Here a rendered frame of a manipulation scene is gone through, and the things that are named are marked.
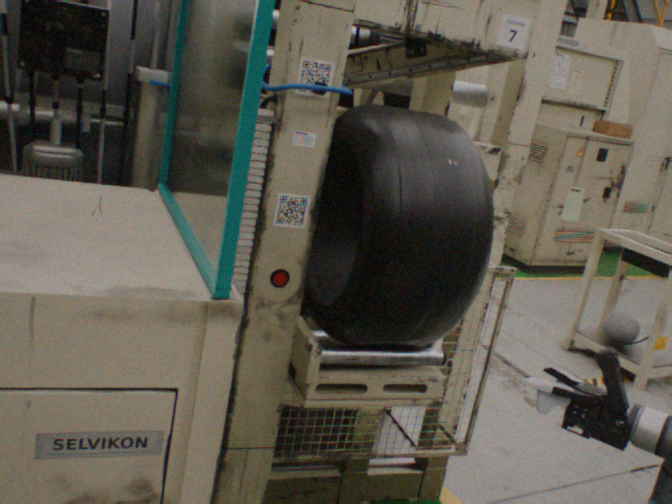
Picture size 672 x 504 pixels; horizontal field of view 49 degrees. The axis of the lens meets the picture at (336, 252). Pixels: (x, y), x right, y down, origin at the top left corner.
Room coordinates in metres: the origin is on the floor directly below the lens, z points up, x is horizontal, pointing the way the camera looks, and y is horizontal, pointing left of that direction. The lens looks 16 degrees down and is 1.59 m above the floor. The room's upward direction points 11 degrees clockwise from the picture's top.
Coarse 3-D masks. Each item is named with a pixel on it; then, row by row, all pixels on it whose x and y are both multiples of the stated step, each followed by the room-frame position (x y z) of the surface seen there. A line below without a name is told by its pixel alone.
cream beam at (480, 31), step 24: (360, 0) 1.89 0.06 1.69; (384, 0) 1.92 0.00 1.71; (408, 0) 1.95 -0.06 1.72; (432, 0) 1.97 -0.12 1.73; (456, 0) 1.99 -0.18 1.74; (480, 0) 2.02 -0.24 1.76; (504, 0) 2.05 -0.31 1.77; (360, 24) 1.90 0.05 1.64; (384, 24) 1.92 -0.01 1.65; (408, 24) 1.95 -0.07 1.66; (432, 24) 1.97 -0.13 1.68; (456, 24) 2.00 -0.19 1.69; (480, 24) 2.03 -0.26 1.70; (480, 48) 2.04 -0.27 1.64; (504, 48) 2.06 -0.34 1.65; (528, 48) 2.09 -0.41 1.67
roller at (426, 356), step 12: (324, 348) 1.57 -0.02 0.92; (336, 348) 1.58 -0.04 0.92; (348, 348) 1.60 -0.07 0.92; (360, 348) 1.61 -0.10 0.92; (372, 348) 1.62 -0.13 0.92; (384, 348) 1.64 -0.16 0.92; (396, 348) 1.65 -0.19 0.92; (408, 348) 1.66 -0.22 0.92; (420, 348) 1.68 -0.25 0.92; (432, 348) 1.69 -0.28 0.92; (324, 360) 1.56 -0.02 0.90; (336, 360) 1.57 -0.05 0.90; (348, 360) 1.58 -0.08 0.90; (360, 360) 1.59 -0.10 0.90; (372, 360) 1.61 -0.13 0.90; (384, 360) 1.62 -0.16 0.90; (396, 360) 1.63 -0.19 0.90; (408, 360) 1.64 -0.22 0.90; (420, 360) 1.66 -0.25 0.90; (432, 360) 1.67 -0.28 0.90; (444, 360) 1.68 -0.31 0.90
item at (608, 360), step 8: (600, 352) 1.25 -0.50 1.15; (608, 352) 1.25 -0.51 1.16; (616, 352) 1.26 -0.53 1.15; (600, 360) 1.25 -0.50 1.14; (608, 360) 1.24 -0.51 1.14; (616, 360) 1.24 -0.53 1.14; (600, 368) 1.26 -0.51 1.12; (608, 368) 1.24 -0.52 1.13; (616, 368) 1.24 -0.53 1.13; (608, 376) 1.23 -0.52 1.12; (616, 376) 1.23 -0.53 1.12; (608, 384) 1.23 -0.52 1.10; (616, 384) 1.23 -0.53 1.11; (608, 392) 1.23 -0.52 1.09; (616, 392) 1.22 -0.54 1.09; (624, 392) 1.24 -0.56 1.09; (616, 400) 1.22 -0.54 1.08; (624, 400) 1.22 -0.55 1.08; (616, 408) 1.22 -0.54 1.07; (624, 408) 1.21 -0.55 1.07
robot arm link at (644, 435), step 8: (648, 408) 1.21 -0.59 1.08; (640, 416) 1.19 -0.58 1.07; (648, 416) 1.19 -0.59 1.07; (656, 416) 1.19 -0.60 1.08; (664, 416) 1.19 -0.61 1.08; (640, 424) 1.18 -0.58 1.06; (648, 424) 1.18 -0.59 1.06; (656, 424) 1.17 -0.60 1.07; (632, 432) 1.19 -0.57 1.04; (640, 432) 1.18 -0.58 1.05; (648, 432) 1.17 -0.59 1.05; (656, 432) 1.17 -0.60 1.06; (632, 440) 1.18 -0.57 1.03; (640, 440) 1.18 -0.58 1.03; (648, 440) 1.17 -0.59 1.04; (656, 440) 1.16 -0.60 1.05; (640, 448) 1.19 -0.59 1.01; (648, 448) 1.17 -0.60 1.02
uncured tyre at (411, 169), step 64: (384, 128) 1.62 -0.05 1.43; (448, 128) 1.70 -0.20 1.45; (384, 192) 1.51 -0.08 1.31; (448, 192) 1.55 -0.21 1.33; (320, 256) 1.95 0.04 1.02; (384, 256) 1.48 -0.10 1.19; (448, 256) 1.51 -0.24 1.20; (320, 320) 1.66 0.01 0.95; (384, 320) 1.51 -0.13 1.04; (448, 320) 1.56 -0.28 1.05
